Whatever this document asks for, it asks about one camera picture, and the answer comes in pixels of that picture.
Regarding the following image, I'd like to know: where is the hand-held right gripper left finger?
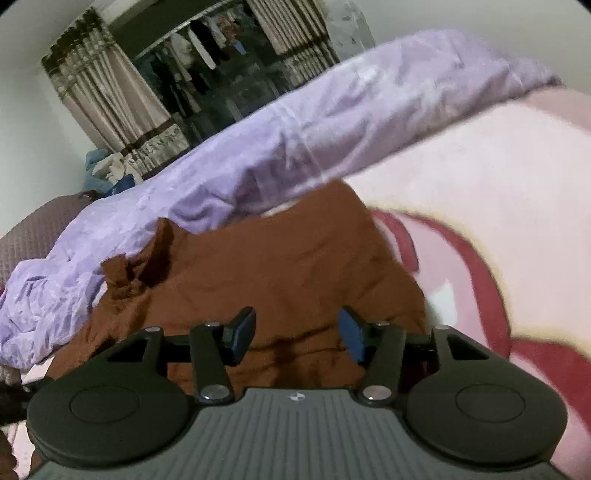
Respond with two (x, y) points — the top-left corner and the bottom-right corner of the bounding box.
(105, 306), (257, 404)

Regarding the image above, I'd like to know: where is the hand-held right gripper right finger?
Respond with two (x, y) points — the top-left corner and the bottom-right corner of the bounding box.
(338, 305), (490, 407)

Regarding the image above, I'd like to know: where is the brown garment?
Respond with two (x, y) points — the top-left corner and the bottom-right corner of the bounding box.
(46, 180), (428, 402)

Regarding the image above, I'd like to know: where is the pile of blue white clothes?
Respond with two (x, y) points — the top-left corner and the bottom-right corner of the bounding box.
(84, 148), (141, 195)

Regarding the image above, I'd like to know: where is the pink blanket with red pattern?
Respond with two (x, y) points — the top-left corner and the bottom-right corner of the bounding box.
(0, 85), (591, 480)

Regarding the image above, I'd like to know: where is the purple duvet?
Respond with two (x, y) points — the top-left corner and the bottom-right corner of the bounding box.
(0, 28), (561, 370)

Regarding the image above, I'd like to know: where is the brown quilted headboard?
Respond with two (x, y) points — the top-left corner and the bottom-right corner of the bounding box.
(0, 194), (100, 282)

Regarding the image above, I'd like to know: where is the dark balcony window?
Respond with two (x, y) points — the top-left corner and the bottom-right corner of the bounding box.
(111, 0), (303, 141)

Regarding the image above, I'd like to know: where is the beige striped curtain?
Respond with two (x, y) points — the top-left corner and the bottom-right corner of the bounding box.
(245, 0), (340, 75)
(41, 9), (192, 178)

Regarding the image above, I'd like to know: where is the beige hanging garment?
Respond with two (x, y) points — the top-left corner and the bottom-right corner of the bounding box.
(168, 34), (195, 70)

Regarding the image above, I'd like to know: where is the printed hanging garment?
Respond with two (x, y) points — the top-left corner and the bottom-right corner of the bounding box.
(222, 14), (246, 57)

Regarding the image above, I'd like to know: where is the black hanging garment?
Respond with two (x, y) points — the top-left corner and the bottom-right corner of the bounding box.
(189, 18), (229, 70)

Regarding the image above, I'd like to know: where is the white covered standing fan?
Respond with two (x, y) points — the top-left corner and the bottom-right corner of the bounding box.
(323, 0), (376, 63)

